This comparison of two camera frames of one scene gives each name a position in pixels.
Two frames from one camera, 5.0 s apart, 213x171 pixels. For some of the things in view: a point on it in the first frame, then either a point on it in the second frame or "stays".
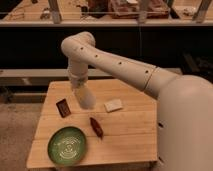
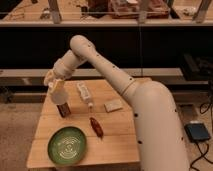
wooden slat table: [122, 126] stays
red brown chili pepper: [97, 128] stays
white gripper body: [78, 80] → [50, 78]
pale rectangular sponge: [113, 105] stays
